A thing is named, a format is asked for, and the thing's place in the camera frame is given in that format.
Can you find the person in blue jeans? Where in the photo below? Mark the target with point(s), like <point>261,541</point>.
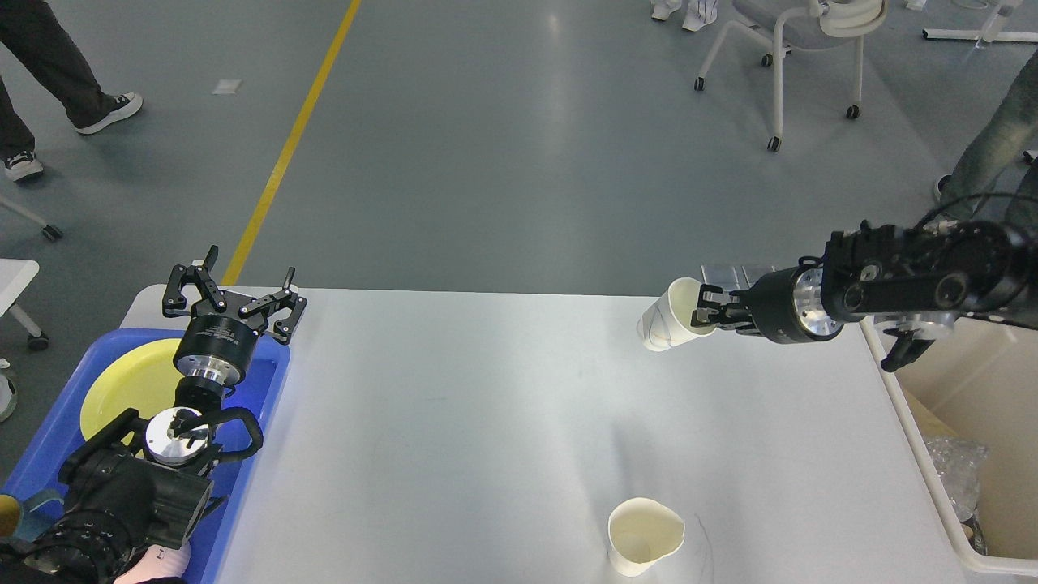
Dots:
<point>1008,132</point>

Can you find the person in white shoes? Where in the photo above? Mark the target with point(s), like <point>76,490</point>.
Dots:
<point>698,14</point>

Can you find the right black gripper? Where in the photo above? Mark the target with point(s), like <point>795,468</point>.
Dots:
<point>783,306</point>

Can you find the white side table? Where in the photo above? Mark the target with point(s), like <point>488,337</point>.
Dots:
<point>16,275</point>

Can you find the person in dark trousers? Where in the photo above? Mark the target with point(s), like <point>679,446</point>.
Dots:
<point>31,32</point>

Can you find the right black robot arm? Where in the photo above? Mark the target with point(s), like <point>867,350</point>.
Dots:
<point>915,282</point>

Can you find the white plastic bin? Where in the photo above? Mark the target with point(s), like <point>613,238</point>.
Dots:
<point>1000,570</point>

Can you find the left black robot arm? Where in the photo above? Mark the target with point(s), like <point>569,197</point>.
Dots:
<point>142,481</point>

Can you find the grey floor plates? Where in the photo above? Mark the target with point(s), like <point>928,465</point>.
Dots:
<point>732,277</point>

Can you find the yellow plastic plate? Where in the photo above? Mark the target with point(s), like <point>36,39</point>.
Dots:
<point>144,378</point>

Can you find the brown paper bag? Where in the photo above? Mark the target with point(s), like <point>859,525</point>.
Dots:
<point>980,384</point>

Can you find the dark teal mug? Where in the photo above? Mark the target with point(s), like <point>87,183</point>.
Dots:
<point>29,518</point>

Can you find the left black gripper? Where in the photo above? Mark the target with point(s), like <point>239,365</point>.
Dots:
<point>215,341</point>

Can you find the white wheeled chair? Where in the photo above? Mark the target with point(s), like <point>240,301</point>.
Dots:
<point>785,27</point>

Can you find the pink mug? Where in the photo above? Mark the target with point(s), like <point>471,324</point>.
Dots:
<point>158,562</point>

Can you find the white paper cup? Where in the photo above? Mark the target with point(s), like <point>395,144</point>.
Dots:
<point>669,321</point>
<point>641,531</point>

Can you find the white table frame base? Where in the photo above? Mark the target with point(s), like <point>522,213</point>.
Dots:
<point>993,30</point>

